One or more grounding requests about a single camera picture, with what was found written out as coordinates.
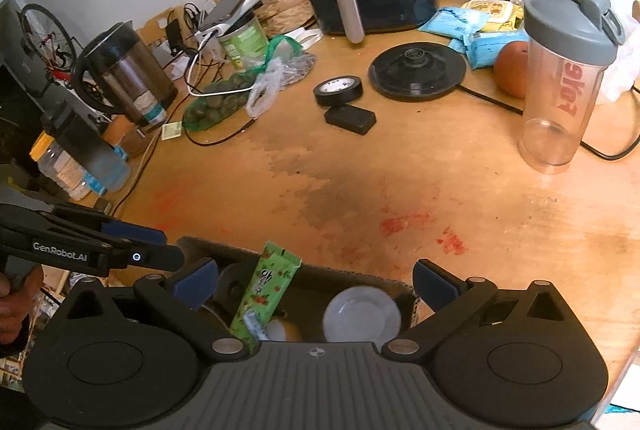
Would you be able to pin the green cylindrical can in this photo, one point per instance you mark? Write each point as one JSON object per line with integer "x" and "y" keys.
{"x": 245, "y": 42}

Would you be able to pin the black power adapter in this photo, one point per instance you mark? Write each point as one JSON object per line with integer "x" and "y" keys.
{"x": 174, "y": 34}

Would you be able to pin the small beige round object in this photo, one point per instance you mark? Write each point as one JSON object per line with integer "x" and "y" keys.
{"x": 285, "y": 331}

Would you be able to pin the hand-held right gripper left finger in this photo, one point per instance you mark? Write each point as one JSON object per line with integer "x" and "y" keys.
{"x": 195, "y": 282}

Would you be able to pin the cardboard box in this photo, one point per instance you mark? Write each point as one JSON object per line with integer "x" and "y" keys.
{"x": 350, "y": 277}

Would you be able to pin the brown paper bag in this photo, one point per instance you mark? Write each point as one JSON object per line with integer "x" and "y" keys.
{"x": 290, "y": 12}

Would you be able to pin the orange fruit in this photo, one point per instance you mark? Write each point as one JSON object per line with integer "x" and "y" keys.
{"x": 510, "y": 70}

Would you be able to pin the beige and white round pouch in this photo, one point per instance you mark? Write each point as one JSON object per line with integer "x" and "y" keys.
{"x": 362, "y": 315}

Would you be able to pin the steel electric kettle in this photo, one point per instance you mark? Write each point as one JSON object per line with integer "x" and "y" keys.
{"x": 130, "y": 75}

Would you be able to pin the white paper cards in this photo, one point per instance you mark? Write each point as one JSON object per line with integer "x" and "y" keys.
{"x": 307, "y": 37}

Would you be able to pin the grey power bank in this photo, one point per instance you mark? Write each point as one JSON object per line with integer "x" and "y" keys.
{"x": 227, "y": 10}

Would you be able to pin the black tape roll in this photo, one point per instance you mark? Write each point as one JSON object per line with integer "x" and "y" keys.
{"x": 325, "y": 99}

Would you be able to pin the clear shaker bottle grey lid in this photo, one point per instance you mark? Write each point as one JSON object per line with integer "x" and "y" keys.
{"x": 555, "y": 125}

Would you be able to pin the black kettle base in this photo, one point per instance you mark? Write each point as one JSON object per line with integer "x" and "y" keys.
{"x": 417, "y": 72}

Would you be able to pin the brown jar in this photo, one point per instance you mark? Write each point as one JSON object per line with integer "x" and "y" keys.
{"x": 130, "y": 140}

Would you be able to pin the white tissue paper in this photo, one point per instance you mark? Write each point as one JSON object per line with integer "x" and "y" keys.
{"x": 622, "y": 75}

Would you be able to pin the bicycle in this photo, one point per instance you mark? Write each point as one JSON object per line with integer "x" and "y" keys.
{"x": 45, "y": 35}

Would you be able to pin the small flat black box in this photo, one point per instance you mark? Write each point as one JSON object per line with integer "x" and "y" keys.
{"x": 350, "y": 119}

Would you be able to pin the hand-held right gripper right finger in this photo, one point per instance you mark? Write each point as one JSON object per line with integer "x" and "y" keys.
{"x": 435, "y": 282}

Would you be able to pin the green tea bag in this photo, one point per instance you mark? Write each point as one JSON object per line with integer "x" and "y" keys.
{"x": 172, "y": 130}

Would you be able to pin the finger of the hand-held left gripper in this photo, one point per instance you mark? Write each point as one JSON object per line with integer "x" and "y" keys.
{"x": 135, "y": 232}

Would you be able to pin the dark cabinet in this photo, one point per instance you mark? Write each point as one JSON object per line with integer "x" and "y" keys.
{"x": 15, "y": 85}

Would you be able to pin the plastic water bottle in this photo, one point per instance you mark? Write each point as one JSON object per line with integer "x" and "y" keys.
{"x": 100, "y": 165}

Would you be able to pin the green snack packet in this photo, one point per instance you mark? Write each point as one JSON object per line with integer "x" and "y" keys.
{"x": 265, "y": 290}

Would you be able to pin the green mesh bag of nuts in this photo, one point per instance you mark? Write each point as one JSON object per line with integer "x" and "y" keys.
{"x": 215, "y": 107}

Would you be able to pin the person's left hand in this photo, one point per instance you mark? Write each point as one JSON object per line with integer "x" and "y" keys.
{"x": 15, "y": 310}

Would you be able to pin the clear plastic bag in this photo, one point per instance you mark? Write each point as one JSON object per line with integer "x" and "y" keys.
{"x": 265, "y": 90}

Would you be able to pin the yellow wipes pack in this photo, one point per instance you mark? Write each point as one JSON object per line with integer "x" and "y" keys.
{"x": 492, "y": 12}

